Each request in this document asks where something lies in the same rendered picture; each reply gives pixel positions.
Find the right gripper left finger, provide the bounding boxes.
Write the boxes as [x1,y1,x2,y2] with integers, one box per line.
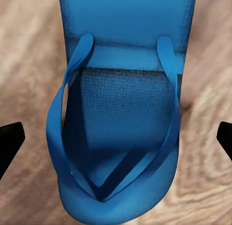
[0,122,25,179]

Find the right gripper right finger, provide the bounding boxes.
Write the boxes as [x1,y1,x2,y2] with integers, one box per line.
[217,122,232,160]

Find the sandal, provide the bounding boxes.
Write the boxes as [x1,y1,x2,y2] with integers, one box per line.
[46,0,196,225]

